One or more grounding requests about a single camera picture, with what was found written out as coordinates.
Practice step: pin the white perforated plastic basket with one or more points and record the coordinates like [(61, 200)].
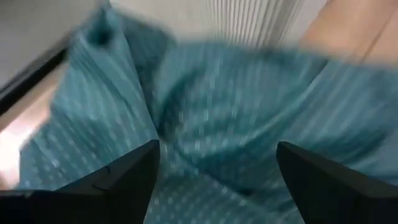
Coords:
[(248, 21)]

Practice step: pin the teal dotted cloth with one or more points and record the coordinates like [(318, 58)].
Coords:
[(224, 109)]

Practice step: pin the black table edge rail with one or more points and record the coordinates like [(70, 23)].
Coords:
[(31, 81)]

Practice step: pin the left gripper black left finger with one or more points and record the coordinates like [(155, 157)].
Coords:
[(118, 189)]

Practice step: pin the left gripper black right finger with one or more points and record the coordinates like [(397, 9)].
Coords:
[(335, 193)]

